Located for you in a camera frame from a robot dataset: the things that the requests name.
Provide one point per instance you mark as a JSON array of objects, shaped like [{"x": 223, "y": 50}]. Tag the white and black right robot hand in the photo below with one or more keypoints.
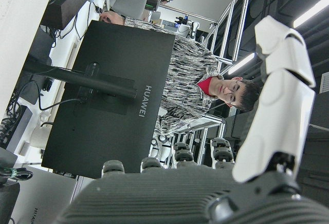
[{"x": 159, "y": 198}]

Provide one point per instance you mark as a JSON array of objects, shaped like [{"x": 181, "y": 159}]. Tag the white Huawei carton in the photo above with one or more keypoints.
[{"x": 43, "y": 195}]

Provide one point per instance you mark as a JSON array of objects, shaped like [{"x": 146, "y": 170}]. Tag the person in patterned shirt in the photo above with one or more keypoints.
[{"x": 187, "y": 75}]

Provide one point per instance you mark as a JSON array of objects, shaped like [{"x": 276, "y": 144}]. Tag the black Huawei monitor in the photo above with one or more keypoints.
[{"x": 115, "y": 54}]

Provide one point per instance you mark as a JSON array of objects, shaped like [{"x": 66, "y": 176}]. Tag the long ceiling light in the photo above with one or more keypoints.
[
  {"x": 241, "y": 63},
  {"x": 311, "y": 12}
]

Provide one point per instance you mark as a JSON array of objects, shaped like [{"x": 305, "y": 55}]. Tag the black box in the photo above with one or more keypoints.
[{"x": 66, "y": 5}]

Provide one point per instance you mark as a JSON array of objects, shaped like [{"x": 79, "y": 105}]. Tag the aluminium cage frame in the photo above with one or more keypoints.
[{"x": 205, "y": 18}]

